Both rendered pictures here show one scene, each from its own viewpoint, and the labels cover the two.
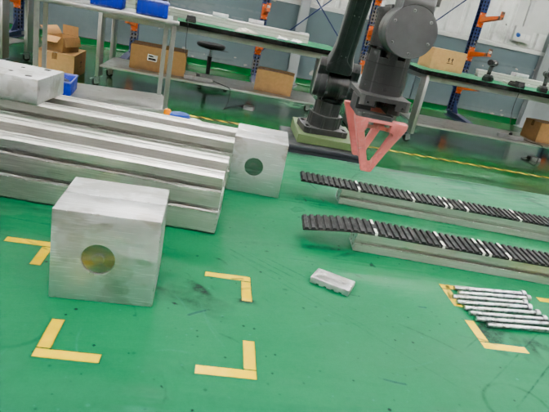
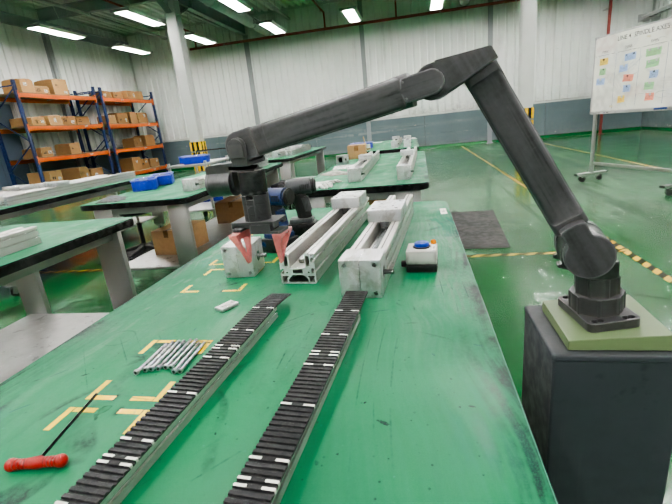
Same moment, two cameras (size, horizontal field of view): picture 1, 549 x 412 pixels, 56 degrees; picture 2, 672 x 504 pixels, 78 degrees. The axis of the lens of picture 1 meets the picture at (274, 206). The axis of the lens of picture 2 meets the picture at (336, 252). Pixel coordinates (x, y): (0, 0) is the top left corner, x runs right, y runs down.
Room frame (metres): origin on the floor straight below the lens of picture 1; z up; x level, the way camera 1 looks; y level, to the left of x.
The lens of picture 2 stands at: (1.16, -0.88, 1.18)
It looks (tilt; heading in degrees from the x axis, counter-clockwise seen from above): 17 degrees down; 111
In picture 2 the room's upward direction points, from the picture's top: 6 degrees counter-clockwise
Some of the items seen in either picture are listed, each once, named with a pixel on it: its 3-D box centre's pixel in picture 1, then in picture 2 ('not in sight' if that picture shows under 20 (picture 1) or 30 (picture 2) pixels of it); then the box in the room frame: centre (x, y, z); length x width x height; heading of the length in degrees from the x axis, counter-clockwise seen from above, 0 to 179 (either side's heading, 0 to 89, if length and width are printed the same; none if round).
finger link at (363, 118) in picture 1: (372, 134); (251, 242); (0.68, -0.11, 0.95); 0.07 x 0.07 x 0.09; 4
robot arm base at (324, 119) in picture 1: (325, 115); (596, 293); (1.35, -0.08, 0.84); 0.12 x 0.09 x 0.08; 107
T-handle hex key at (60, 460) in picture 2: not in sight; (68, 426); (0.57, -0.52, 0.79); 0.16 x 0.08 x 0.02; 109
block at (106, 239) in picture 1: (114, 235); (247, 256); (0.49, 0.16, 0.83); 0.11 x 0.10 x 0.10; 11
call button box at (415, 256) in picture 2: not in sight; (419, 256); (0.99, 0.22, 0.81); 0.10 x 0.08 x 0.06; 4
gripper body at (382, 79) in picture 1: (383, 78); (257, 210); (0.71, -0.11, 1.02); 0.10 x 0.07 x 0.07; 4
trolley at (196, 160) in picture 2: not in sight; (205, 186); (-2.64, 4.22, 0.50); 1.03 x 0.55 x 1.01; 104
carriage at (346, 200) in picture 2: not in sight; (349, 202); (0.65, 0.72, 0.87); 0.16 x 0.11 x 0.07; 94
